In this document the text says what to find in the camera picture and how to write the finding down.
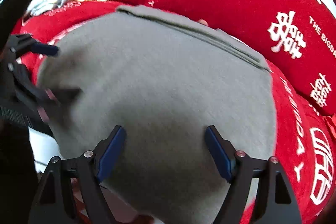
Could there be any grey knit sweater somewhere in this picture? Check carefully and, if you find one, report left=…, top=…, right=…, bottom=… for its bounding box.
left=36, top=4, right=277, bottom=224

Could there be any red wedding blanket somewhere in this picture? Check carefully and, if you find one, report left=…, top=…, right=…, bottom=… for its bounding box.
left=10, top=0, right=336, bottom=224

